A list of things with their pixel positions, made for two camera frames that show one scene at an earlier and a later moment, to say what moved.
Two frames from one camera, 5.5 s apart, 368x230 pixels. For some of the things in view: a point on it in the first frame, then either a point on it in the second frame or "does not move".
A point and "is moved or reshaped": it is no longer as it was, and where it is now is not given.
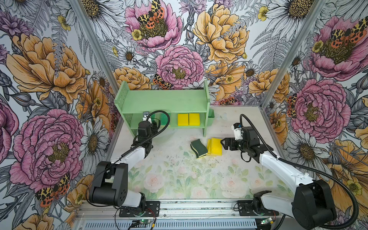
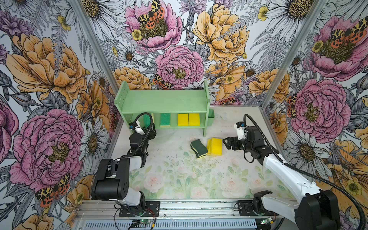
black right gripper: x=227 y=143 does not move
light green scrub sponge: x=164 y=119 does not move
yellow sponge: x=194 y=119 does not move
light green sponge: x=155 y=117 is moved or reshaped
